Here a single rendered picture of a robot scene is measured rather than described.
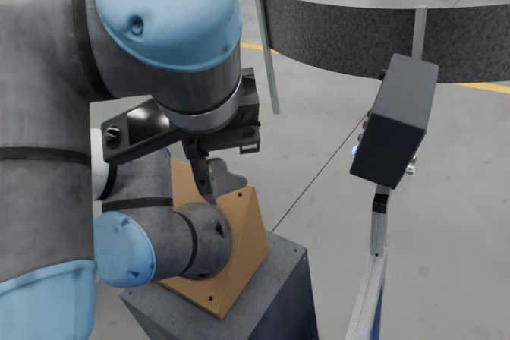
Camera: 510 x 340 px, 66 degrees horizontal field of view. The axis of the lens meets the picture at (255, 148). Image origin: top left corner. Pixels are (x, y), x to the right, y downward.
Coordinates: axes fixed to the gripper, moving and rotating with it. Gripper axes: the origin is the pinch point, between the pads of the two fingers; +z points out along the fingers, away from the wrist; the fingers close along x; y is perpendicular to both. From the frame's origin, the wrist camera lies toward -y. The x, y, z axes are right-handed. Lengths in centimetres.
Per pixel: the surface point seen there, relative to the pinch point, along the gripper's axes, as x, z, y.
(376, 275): -25, 46, 33
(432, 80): 15, 28, 51
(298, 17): 110, 149, 54
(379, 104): 9.9, 22.5, 35.2
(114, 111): 66, 140, -53
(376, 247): -19, 47, 35
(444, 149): 25, 183, 135
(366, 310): -31, 41, 28
